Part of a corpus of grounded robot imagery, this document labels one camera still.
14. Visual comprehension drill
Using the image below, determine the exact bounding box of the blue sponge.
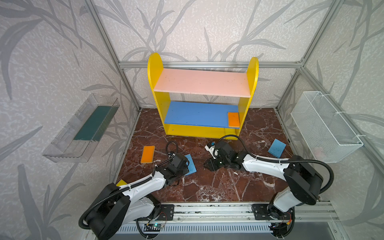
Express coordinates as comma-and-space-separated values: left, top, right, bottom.
268, 139, 287, 158
185, 154, 197, 176

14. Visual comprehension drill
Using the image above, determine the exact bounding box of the yellow orange sponge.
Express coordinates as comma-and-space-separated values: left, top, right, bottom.
228, 112, 240, 129

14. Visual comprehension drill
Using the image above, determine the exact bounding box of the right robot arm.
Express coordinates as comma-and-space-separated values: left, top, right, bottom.
204, 136, 335, 220

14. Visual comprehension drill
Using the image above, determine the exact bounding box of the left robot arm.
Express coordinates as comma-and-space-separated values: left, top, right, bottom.
78, 150, 191, 240

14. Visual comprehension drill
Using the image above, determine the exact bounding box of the yellow shelf unit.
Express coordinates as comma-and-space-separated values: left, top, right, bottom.
147, 53, 259, 140

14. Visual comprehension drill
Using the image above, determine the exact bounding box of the orange sponge left floor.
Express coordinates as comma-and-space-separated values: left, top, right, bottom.
141, 146, 155, 164

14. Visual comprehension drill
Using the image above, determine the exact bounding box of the yellow sponge front left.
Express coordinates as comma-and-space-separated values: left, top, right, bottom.
116, 180, 127, 187

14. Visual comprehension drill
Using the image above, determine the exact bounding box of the left controller board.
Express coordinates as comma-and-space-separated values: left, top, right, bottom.
143, 222, 166, 233

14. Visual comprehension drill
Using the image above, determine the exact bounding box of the controller board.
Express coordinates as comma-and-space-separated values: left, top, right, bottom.
270, 224, 292, 239
143, 222, 166, 233

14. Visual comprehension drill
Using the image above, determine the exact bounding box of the right controller board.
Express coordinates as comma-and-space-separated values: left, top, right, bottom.
270, 224, 292, 239

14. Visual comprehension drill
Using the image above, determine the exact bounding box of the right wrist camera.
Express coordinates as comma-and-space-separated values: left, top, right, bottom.
205, 142, 218, 159

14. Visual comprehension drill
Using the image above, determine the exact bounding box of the clear plastic wall bin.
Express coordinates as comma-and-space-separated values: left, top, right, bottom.
43, 94, 120, 163

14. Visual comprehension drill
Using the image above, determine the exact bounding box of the white wire mesh basket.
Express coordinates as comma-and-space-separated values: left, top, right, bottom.
291, 91, 364, 163

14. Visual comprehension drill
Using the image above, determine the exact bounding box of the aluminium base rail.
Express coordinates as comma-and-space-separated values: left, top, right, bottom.
117, 202, 348, 240

